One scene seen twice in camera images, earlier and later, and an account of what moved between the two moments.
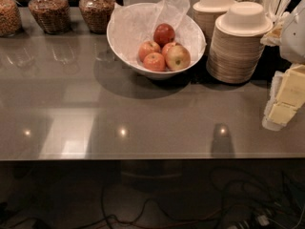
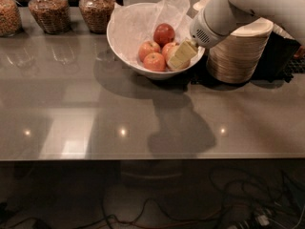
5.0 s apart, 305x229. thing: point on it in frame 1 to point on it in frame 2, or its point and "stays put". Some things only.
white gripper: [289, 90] to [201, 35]
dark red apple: [164, 33] stays put
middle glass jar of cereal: [51, 9] stays put
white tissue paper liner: [131, 27] stays put
